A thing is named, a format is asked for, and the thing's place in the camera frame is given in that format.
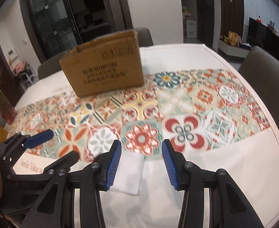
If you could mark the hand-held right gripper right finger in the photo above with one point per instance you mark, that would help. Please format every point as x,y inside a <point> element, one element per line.
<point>170,167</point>

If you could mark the grey dining chair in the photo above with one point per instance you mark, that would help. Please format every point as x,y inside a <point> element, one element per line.
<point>267,76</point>
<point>51,67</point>
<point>145,38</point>

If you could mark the brown cardboard box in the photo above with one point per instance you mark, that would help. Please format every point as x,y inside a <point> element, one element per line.
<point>106,68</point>

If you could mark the white cloth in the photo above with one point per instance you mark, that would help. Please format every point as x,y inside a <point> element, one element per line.
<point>130,173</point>

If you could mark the slatted wall panel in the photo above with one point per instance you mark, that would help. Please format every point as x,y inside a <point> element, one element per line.
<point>232,7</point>

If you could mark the white television cabinet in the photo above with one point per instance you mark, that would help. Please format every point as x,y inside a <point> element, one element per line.
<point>234,49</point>

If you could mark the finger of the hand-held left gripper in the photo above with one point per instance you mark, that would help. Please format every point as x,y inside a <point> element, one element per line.
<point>39,139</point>
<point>63,161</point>

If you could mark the white floor box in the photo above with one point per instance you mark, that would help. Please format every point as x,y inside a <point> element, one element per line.
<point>191,29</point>

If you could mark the white intercom panel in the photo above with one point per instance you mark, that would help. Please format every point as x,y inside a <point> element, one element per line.
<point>12,54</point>

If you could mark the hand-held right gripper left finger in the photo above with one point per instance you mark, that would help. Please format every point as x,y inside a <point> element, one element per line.
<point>113,165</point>

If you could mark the dark sliding glass door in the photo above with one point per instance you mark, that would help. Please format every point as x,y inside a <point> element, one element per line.
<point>65,16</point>

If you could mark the white shoe rack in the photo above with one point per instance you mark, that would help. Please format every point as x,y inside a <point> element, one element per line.
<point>25,74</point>

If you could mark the dark wooden door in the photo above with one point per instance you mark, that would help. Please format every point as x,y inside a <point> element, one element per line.
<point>208,16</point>

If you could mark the yellow packets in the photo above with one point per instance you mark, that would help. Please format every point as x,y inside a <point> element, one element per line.
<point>233,38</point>

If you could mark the glass vase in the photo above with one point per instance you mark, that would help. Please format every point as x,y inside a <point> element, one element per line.
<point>7,112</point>

